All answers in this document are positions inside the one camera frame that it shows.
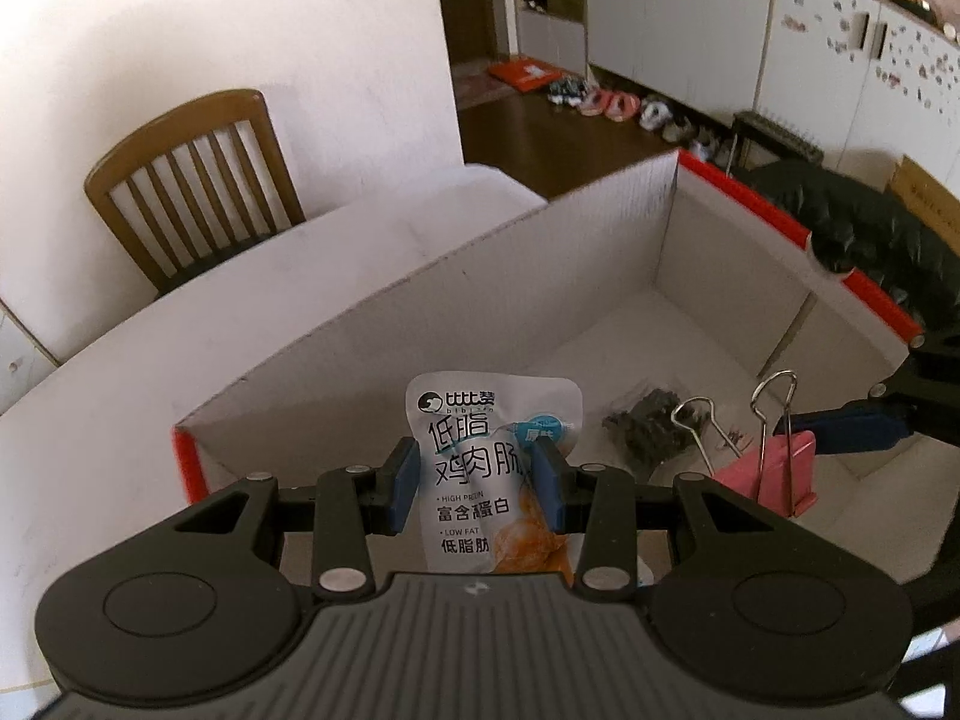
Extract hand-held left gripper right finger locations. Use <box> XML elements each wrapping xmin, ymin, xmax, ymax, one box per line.
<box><xmin>529</xmin><ymin>435</ymin><xmax>790</xmax><ymax>602</ymax></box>

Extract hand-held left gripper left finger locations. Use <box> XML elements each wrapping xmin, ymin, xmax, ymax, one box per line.
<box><xmin>174</xmin><ymin>436</ymin><xmax>422</xmax><ymax>602</ymax></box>

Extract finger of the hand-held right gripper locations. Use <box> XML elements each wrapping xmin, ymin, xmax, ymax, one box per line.
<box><xmin>775</xmin><ymin>325</ymin><xmax>960</xmax><ymax>458</ymax></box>

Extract white chicken snack packet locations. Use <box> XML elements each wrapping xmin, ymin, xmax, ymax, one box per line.
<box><xmin>406</xmin><ymin>370</ymin><xmax>585</xmax><ymax>587</ymax></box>

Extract pink binder clip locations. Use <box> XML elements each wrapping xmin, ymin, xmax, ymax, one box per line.
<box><xmin>670</xmin><ymin>369</ymin><xmax>818</xmax><ymax>519</ymax></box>

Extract bag of small black clips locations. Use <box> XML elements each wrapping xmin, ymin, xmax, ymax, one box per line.
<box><xmin>601</xmin><ymin>387</ymin><xmax>707</xmax><ymax>476</ymax></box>

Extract red cardboard box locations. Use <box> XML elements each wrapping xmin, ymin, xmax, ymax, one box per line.
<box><xmin>172</xmin><ymin>148</ymin><xmax>932</xmax><ymax>587</ymax></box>

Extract white marble desktop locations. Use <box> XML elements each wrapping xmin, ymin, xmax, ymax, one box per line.
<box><xmin>0</xmin><ymin>163</ymin><xmax>554</xmax><ymax>692</ymax></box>

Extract black jacket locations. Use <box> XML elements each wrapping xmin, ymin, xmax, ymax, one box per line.
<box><xmin>738</xmin><ymin>159</ymin><xmax>960</xmax><ymax>332</ymax></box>

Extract large brown cardboard box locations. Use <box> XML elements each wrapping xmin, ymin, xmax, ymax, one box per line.
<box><xmin>888</xmin><ymin>154</ymin><xmax>960</xmax><ymax>227</ymax></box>

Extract black ribbed stool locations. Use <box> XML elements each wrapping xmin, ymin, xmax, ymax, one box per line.
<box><xmin>730</xmin><ymin>110</ymin><xmax>827</xmax><ymax>167</ymax></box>

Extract row of shoes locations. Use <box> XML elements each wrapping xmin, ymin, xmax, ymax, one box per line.
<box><xmin>547</xmin><ymin>74</ymin><xmax>740</xmax><ymax>167</ymax></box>

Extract orange box lid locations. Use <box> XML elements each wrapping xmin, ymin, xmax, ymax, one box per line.
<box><xmin>487</xmin><ymin>55</ymin><xmax>563</xmax><ymax>95</ymax></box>

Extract wooden chair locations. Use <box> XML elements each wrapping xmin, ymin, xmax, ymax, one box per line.
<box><xmin>83</xmin><ymin>88</ymin><xmax>308</xmax><ymax>298</ymax></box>

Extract white wall cabinets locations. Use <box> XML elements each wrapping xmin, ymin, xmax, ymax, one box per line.
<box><xmin>516</xmin><ymin>0</ymin><xmax>960</xmax><ymax>190</ymax></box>

